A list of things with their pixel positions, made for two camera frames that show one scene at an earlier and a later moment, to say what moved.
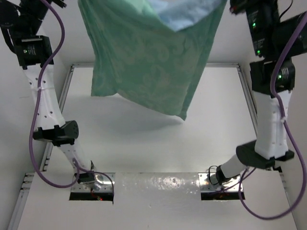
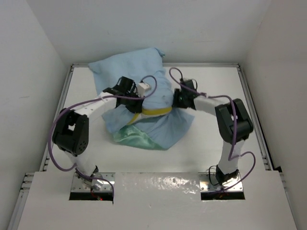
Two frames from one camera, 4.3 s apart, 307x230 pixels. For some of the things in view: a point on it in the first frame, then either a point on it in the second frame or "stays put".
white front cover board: (157, 201) stays put
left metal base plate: (104, 182) stays put
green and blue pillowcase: (153, 51) -> (163, 131)
